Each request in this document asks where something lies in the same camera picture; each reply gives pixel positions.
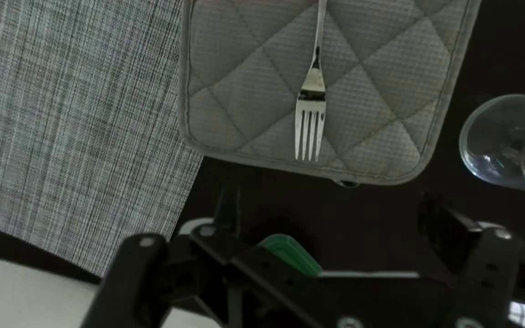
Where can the grey quilted potholder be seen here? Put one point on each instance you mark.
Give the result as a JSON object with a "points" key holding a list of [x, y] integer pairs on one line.
{"points": [[381, 91]]}

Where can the silver fork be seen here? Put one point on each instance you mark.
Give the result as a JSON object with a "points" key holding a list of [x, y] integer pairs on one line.
{"points": [[311, 98]]}

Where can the clear drinking glass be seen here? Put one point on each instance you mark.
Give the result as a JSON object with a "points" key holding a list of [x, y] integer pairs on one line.
{"points": [[504, 141]]}

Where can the grey woven placemat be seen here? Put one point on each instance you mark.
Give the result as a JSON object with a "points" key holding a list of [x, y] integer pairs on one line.
{"points": [[71, 127]]}

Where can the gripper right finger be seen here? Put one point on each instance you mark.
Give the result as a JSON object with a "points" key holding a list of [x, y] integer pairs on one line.
{"points": [[486, 273]]}

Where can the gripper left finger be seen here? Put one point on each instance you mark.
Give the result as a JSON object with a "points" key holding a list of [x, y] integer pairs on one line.
{"points": [[135, 278]]}

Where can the green plastic object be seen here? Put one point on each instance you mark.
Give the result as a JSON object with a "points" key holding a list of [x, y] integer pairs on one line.
{"points": [[292, 255]]}

